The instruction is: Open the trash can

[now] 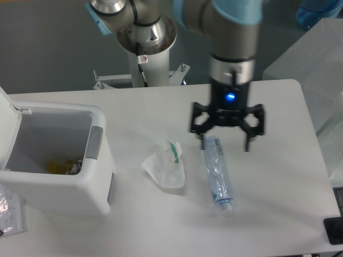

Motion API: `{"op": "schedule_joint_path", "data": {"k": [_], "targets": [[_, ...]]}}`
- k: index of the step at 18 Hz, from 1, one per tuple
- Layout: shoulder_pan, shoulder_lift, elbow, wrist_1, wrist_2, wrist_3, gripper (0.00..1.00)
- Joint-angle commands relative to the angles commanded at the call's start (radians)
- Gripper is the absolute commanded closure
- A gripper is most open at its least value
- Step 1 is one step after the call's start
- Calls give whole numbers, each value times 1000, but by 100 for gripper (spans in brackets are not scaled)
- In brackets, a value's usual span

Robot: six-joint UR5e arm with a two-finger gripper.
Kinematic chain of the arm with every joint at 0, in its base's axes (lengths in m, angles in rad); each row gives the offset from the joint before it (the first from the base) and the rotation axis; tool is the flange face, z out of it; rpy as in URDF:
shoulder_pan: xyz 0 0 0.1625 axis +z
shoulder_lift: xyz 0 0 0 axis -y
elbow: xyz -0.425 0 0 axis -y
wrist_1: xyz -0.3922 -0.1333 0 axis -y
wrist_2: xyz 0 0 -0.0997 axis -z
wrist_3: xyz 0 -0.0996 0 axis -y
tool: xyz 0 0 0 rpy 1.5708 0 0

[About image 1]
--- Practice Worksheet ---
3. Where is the white push-lid trash can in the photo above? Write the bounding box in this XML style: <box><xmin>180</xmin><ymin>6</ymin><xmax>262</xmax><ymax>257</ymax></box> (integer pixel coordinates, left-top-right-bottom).
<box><xmin>1</xmin><ymin>91</ymin><xmax>115</xmax><ymax>216</ymax></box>

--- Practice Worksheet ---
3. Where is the black device at table edge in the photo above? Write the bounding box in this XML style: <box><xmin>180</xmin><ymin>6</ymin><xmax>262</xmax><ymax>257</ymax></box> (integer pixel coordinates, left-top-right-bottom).
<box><xmin>323</xmin><ymin>217</ymin><xmax>342</xmax><ymax>245</ymax></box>

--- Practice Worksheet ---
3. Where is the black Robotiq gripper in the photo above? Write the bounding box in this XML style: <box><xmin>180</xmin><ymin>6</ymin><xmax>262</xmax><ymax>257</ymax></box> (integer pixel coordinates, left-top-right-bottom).
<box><xmin>190</xmin><ymin>79</ymin><xmax>265</xmax><ymax>152</ymax></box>

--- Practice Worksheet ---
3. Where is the crushed clear plastic bottle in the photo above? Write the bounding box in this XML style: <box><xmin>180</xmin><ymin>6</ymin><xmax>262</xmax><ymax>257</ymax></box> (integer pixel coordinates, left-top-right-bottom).
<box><xmin>203</xmin><ymin>135</ymin><xmax>234</xmax><ymax>216</ymax></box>

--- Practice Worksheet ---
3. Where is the clear plastic zip bag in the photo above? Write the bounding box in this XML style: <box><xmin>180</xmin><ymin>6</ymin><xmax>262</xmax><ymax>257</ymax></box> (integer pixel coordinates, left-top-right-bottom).
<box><xmin>1</xmin><ymin>185</ymin><xmax>28</xmax><ymax>238</ymax></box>

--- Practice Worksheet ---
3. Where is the translucent plastic storage box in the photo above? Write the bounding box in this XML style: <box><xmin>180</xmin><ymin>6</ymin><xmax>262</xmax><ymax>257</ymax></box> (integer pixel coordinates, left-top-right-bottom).
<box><xmin>263</xmin><ymin>18</ymin><xmax>342</xmax><ymax>188</ymax></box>

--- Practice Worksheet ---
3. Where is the yellow trash inside can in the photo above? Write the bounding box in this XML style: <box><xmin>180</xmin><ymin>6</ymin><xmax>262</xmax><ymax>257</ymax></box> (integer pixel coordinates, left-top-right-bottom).
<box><xmin>46</xmin><ymin>160</ymin><xmax>83</xmax><ymax>175</ymax></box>

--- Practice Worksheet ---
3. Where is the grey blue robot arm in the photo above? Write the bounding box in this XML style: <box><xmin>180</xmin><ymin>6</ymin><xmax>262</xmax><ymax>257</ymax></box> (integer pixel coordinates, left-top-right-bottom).
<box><xmin>85</xmin><ymin>1</ymin><xmax>265</xmax><ymax>143</ymax></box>

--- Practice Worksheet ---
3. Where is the crumpled white plastic wrapper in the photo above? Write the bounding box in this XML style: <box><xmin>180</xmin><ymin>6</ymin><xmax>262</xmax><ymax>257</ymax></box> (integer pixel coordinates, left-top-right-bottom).
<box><xmin>141</xmin><ymin>140</ymin><xmax>185</xmax><ymax>189</ymax></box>

